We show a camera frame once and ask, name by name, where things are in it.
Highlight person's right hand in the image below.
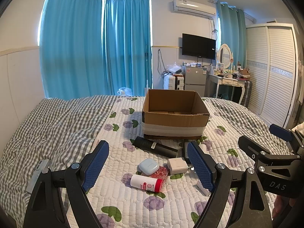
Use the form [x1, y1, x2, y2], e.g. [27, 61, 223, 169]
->
[272, 192, 296, 220]

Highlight wide blue curtain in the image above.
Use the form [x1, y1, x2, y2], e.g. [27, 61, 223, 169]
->
[39, 0, 106, 99]

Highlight blue curtain beside wardrobe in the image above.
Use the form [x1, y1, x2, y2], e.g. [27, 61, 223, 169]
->
[217, 2, 247, 68]

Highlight light blue earbuds case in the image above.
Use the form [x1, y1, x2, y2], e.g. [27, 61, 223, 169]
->
[138, 158, 160, 174]

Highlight cardboard box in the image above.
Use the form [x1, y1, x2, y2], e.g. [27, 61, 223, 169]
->
[142, 89, 210, 140]

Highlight narrow blue curtain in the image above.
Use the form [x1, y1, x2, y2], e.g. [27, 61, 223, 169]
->
[102, 0, 154, 97]

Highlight black wall cables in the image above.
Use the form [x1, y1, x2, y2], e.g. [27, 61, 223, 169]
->
[157, 49, 167, 77]

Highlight clear plastic bag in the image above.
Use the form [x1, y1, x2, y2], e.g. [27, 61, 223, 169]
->
[166, 63, 183, 75]

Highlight white dressing table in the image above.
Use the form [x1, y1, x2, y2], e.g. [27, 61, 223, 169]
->
[205, 73, 250, 105]

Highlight dark rectangular device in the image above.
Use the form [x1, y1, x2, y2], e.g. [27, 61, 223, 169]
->
[178, 141, 208, 164]

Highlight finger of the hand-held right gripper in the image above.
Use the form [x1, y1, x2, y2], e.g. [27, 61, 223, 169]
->
[269, 123, 294, 142]
[238, 135, 271, 162]

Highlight grey metal strip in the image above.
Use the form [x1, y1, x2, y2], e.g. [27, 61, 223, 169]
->
[26, 159, 50, 193]

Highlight small white box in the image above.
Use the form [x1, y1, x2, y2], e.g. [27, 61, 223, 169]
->
[196, 180, 212, 196]

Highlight black wall television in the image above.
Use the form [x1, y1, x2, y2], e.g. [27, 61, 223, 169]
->
[182, 33, 216, 60]

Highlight silver suitcase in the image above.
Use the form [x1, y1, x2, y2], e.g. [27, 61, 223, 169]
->
[243, 81, 253, 107]

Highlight white bottle with red cap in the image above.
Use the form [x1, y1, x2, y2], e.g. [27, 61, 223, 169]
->
[130, 174, 165, 193]

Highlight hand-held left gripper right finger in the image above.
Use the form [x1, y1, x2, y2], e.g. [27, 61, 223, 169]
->
[186, 141, 272, 228]

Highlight white charger adapter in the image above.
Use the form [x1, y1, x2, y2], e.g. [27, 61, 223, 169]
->
[167, 157, 192, 177]

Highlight silver mini fridge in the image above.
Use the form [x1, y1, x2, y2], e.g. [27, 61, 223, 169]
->
[184, 66, 209, 97]

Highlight red patterned box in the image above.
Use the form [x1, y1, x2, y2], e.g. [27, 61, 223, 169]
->
[149, 165, 170, 180]

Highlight long black box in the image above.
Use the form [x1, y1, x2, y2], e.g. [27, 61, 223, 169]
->
[132, 136, 179, 158]

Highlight white suitcase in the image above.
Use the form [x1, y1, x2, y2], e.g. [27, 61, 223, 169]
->
[163, 74, 185, 91]

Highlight floral quilted bedspread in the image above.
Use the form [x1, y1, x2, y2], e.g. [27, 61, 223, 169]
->
[0, 94, 288, 216]

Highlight oval white mirror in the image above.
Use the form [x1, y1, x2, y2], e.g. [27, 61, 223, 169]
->
[217, 44, 232, 70]

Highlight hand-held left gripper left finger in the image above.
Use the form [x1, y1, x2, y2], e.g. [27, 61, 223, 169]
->
[24, 140, 110, 228]

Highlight white louvred wardrobe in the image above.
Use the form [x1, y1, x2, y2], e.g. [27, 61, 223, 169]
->
[245, 23, 301, 129]

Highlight white air conditioner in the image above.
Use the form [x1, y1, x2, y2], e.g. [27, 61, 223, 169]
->
[173, 0, 217, 18]

